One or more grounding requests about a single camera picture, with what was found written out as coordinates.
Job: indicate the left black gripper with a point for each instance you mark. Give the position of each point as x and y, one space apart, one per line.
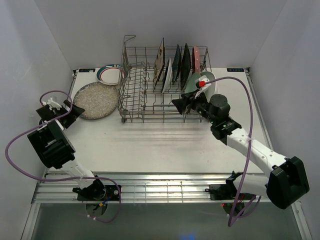
74 112

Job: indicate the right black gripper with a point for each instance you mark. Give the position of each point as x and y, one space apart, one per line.
181 103

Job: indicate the light green floral plate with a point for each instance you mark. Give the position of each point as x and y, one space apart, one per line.
191 83

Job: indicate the grey speckled round plate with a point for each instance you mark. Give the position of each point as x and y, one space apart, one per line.
98 100

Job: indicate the white oval plate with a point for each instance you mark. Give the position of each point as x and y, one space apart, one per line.
211 80

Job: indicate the black floral square plate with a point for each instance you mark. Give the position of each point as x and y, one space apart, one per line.
185 66

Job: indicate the large teal red rimmed plate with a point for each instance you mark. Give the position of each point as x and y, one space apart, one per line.
167 76

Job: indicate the teal square plate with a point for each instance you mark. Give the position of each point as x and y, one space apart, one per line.
176 65

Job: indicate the cream floral square plate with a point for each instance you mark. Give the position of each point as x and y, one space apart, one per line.
159 63

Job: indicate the small teal red rimmed plate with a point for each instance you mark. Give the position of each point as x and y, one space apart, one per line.
111 74

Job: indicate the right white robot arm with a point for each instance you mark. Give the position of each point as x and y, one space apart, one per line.
284 180

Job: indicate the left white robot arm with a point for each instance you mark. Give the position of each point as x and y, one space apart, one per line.
56 151

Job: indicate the pink polka dot plate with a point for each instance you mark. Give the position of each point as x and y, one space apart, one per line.
196 65

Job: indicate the left XDOF label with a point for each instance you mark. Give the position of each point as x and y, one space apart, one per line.
86 70

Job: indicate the xdof label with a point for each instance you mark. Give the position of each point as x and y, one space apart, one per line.
86 70
235 70

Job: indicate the right XDOF label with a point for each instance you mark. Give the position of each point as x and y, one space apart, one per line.
235 70

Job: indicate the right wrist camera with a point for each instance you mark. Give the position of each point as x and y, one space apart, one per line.
203 84

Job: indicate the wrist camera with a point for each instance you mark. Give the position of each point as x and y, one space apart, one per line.
51 103
203 84

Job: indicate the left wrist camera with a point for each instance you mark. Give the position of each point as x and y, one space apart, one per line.
51 103

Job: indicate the grey wire dish rack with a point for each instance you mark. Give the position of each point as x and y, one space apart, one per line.
138 100

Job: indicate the aluminium frame rail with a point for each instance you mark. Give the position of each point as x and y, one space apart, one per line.
136 188

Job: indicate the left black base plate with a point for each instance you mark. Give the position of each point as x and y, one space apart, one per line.
109 192

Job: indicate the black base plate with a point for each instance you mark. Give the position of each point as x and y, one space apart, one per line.
221 191
109 192

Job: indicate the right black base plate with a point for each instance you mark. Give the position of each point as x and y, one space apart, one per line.
221 191

